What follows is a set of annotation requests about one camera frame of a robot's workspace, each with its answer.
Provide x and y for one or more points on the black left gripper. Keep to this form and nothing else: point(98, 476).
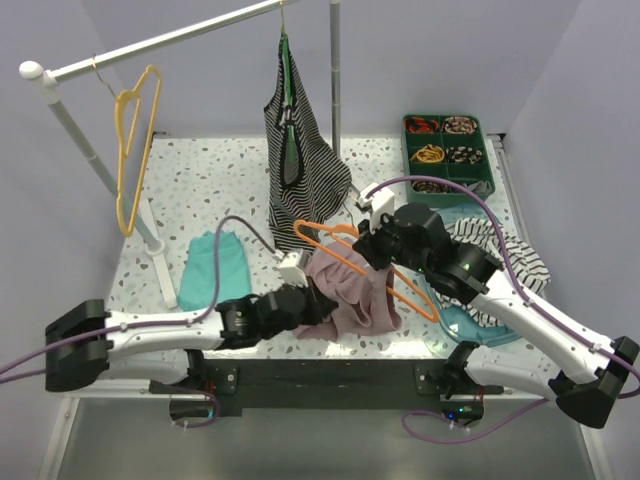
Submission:
point(319, 305)

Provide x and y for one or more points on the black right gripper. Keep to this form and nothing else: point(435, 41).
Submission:
point(367, 241)

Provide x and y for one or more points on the pink tank top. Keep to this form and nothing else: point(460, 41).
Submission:
point(365, 305)

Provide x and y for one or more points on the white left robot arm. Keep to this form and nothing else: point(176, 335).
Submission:
point(89, 343)

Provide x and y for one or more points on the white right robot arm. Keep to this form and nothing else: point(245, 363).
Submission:
point(582, 371)

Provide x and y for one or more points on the black white striped tank top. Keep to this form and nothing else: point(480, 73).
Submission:
point(323, 180)

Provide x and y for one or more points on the green plastic hanger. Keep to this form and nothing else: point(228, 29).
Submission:
point(290, 170)

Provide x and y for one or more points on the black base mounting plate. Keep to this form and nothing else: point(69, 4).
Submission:
point(240, 385)

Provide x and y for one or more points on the white black striped garment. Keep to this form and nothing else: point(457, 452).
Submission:
point(529, 268)

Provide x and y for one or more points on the grey cloth piece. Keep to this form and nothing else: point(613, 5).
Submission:
point(480, 189)

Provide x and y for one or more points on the green compartment tray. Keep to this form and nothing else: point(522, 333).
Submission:
point(443, 147)

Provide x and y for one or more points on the blue transparent plastic basin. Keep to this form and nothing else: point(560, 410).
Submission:
point(460, 326)

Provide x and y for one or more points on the white clothes rack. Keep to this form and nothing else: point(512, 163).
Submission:
point(46, 83)

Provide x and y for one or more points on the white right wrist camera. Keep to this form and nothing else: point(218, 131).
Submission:
point(376, 201)

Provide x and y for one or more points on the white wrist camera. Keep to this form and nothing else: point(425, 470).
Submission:
point(292, 268)
point(376, 201)

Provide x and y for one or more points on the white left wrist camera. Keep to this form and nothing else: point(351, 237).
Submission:
point(292, 268)

